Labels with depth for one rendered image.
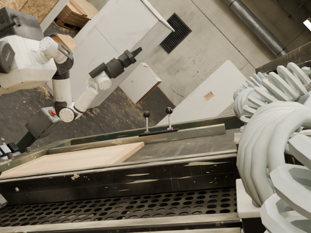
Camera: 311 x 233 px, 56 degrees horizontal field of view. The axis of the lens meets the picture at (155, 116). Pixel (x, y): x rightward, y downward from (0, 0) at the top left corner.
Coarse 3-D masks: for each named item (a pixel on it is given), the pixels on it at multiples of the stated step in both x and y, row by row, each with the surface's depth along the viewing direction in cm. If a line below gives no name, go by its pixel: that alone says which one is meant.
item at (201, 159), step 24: (96, 168) 77; (120, 168) 71; (144, 168) 69; (168, 168) 68; (192, 168) 67; (216, 168) 65; (0, 192) 81; (24, 192) 79; (48, 192) 77; (72, 192) 75; (96, 192) 73; (120, 192) 72; (144, 192) 70
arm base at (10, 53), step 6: (0, 42) 103; (6, 42) 105; (0, 48) 101; (6, 48) 105; (0, 54) 102; (6, 54) 106; (12, 54) 111; (0, 60) 102; (6, 60) 107; (12, 60) 112; (0, 66) 104; (6, 66) 107; (0, 72) 109; (6, 72) 109
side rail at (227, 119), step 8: (192, 120) 167; (200, 120) 161; (208, 120) 159; (216, 120) 158; (224, 120) 157; (232, 120) 156; (144, 128) 171; (152, 128) 168; (160, 128) 167; (176, 128) 164; (184, 128) 163; (232, 128) 157; (88, 136) 181; (96, 136) 178; (104, 136) 176; (112, 136) 175; (120, 136) 174; (128, 136) 172; (72, 144) 182
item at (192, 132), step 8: (192, 128) 142; (200, 128) 137; (208, 128) 136; (216, 128) 135; (224, 128) 134; (136, 136) 149; (144, 136) 144; (152, 136) 143; (160, 136) 142; (168, 136) 141; (176, 136) 140; (184, 136) 139; (192, 136) 138; (200, 136) 137; (80, 144) 158; (88, 144) 153; (96, 144) 152; (104, 144) 150; (112, 144) 149; (120, 144) 148; (48, 152) 159; (56, 152) 158; (64, 152) 157
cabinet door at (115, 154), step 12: (132, 144) 139; (48, 156) 149; (60, 156) 144; (72, 156) 138; (84, 156) 131; (96, 156) 126; (108, 156) 121; (120, 156) 114; (12, 168) 132; (24, 168) 128; (36, 168) 123; (48, 168) 118; (60, 168) 114; (72, 168) 108
